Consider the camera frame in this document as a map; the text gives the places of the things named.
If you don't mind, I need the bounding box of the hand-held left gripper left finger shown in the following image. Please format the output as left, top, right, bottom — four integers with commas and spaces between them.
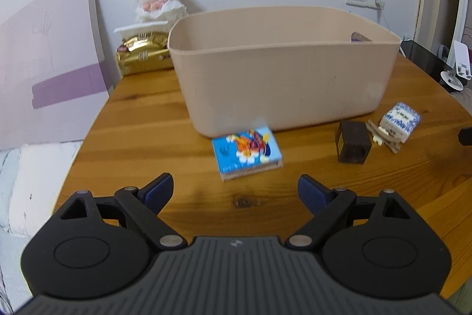
55, 173, 187, 251

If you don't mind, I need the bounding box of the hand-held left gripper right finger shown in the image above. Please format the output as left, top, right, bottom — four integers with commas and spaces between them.
286, 174, 416, 251

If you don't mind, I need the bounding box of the blue cartoon printed box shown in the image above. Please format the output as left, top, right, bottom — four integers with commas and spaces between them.
212, 127, 284, 183

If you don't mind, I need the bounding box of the beige plastic storage bin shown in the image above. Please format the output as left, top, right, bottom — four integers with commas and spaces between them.
168, 6, 402, 138

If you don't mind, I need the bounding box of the dark brown block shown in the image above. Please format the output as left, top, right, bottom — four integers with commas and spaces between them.
335, 120, 373, 164

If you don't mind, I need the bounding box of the blue and white packet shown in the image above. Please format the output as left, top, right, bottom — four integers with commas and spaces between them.
379, 102, 423, 144

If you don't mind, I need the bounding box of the black glossy side table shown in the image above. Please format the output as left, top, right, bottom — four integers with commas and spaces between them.
400, 40, 466, 96

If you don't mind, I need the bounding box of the gold foil snack bag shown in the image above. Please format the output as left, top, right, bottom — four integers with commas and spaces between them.
117, 30, 175, 77

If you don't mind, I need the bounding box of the pink board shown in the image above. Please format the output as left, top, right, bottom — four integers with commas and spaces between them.
0, 0, 115, 151

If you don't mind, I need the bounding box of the white camera on stand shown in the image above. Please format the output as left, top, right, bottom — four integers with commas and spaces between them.
440, 41, 472, 91

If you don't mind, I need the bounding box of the white plug with cable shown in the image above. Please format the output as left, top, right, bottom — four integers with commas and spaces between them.
374, 0, 394, 32

